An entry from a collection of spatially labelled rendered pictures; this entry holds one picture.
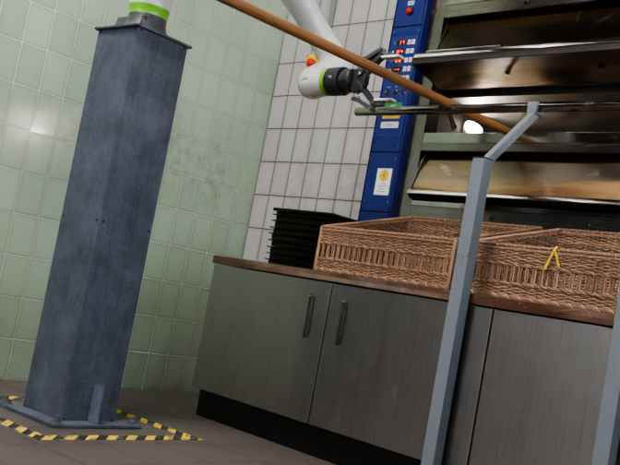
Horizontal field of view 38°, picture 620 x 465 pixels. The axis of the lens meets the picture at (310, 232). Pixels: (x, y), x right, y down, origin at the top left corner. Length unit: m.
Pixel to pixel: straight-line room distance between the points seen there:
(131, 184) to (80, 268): 0.29
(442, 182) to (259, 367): 0.95
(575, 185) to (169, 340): 1.78
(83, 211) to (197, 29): 1.32
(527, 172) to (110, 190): 1.40
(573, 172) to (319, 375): 1.06
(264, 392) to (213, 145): 1.28
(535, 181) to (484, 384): 0.91
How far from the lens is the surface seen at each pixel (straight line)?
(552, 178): 3.12
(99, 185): 2.77
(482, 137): 3.31
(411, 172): 3.46
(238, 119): 3.99
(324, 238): 2.99
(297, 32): 2.49
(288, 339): 2.98
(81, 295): 2.74
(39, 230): 3.47
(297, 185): 3.86
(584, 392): 2.35
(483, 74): 3.32
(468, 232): 2.51
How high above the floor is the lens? 0.48
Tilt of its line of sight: 4 degrees up
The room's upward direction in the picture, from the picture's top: 10 degrees clockwise
